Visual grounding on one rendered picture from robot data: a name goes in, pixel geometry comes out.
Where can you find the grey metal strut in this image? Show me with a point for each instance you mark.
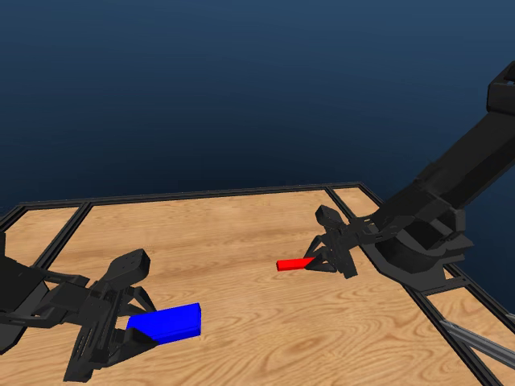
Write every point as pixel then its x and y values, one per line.
pixel 479 343

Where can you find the black table frame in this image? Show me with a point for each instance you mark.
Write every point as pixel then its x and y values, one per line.
pixel 201 195

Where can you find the thin red peg bar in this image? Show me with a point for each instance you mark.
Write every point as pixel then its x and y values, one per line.
pixel 291 264

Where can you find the blue hollow socket block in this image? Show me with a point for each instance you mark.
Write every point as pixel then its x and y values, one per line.
pixel 169 323

